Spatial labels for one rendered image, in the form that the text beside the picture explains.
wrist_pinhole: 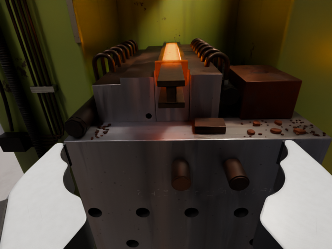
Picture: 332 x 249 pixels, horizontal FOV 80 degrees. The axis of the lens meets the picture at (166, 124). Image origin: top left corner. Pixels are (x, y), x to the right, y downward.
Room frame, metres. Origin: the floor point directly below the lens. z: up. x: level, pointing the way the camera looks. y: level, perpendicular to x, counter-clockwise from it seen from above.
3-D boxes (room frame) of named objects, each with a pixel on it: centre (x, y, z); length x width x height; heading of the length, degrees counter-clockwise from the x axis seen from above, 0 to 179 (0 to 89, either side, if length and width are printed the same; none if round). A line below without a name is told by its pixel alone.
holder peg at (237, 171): (0.22, -0.10, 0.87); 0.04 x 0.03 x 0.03; 178
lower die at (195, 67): (0.51, 0.00, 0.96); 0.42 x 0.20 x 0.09; 178
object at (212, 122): (0.27, -0.07, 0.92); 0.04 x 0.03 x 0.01; 84
